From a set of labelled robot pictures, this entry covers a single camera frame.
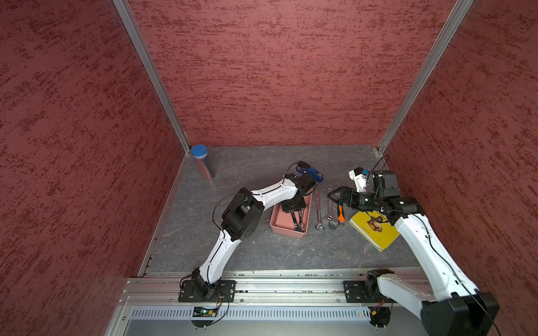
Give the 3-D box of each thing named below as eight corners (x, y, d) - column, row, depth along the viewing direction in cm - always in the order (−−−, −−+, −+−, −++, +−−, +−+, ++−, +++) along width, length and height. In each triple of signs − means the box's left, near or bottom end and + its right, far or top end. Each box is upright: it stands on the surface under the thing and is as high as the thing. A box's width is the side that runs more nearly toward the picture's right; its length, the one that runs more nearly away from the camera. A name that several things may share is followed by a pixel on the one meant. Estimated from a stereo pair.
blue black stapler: (295, 170, 114) (296, 164, 110) (300, 165, 116) (300, 159, 112) (319, 184, 108) (321, 178, 104) (323, 179, 110) (325, 173, 106)
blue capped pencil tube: (201, 179, 107) (189, 154, 93) (204, 169, 112) (193, 144, 97) (214, 179, 107) (204, 154, 93) (216, 170, 112) (207, 144, 97)
